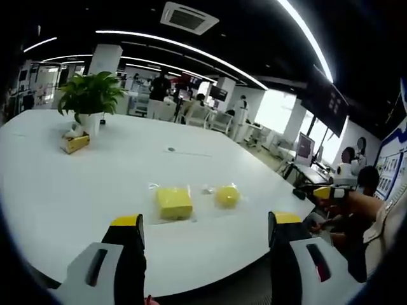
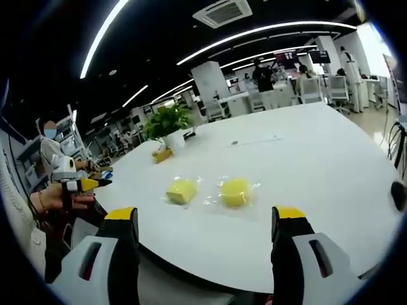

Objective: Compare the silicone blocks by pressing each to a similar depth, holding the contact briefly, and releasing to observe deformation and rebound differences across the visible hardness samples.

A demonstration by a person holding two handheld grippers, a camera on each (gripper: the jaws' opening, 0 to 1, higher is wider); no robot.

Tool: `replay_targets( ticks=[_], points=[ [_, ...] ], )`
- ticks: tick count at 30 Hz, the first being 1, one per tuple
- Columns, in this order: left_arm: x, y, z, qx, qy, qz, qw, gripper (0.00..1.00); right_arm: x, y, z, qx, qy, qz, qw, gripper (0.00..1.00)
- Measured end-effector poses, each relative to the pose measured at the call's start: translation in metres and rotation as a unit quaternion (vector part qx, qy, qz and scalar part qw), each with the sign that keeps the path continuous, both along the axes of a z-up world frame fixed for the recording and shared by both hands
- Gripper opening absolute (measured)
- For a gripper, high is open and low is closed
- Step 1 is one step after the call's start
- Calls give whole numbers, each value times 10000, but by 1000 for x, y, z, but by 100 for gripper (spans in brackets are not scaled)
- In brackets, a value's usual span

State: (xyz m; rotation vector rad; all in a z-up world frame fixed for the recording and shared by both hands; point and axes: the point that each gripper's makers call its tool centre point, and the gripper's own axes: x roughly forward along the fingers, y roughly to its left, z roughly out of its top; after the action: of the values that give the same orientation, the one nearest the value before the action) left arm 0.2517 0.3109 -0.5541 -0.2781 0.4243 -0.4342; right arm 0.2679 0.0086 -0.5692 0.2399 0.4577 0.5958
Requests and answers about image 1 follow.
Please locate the square yellow sponge in bag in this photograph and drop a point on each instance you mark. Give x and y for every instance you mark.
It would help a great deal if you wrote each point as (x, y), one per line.
(152, 209)

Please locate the person's left hand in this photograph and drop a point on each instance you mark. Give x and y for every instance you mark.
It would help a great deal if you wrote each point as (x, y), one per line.
(149, 300)

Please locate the round yellow silicone block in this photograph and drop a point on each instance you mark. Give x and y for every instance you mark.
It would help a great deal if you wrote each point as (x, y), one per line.
(227, 197)

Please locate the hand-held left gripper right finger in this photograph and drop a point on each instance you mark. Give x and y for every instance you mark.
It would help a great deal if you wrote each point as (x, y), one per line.
(286, 254)

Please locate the square yellow silicone block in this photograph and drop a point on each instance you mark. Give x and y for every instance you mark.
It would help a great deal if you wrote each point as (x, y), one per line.
(174, 203)

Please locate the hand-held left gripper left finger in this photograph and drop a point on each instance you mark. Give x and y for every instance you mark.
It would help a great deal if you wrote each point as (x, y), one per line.
(127, 254)

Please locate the yellow tissue box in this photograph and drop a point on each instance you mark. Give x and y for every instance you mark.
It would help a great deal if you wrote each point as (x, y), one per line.
(75, 143)

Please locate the round yellow sponge in bag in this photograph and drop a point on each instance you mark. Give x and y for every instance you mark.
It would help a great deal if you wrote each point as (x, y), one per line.
(208, 190)

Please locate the large dark wall screen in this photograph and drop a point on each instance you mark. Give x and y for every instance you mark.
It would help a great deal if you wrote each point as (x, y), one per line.
(327, 101)

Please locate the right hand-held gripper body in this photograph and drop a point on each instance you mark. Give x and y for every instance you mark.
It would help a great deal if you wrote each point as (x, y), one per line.
(345, 173)

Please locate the white office chair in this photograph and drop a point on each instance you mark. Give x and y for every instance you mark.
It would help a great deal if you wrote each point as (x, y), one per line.
(197, 116)
(221, 122)

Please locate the person's cream clothing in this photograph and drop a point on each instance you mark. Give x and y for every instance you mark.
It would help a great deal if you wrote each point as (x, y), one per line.
(389, 228)

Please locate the black oval object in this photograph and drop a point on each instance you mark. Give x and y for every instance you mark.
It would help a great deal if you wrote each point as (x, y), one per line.
(299, 193)

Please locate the ceiling air conditioner vent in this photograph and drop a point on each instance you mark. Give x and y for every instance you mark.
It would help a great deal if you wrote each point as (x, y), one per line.
(189, 17)

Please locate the white plant pot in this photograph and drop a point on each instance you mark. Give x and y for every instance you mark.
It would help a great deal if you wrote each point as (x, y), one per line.
(91, 124)

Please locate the green potted plant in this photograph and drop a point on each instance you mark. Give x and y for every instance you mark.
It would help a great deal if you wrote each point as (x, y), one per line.
(90, 92)

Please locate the blue wall poster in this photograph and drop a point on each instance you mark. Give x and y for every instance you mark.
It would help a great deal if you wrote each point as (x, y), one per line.
(392, 162)

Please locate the desktop monitor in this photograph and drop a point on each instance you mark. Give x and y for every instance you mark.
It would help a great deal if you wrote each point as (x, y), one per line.
(306, 149)

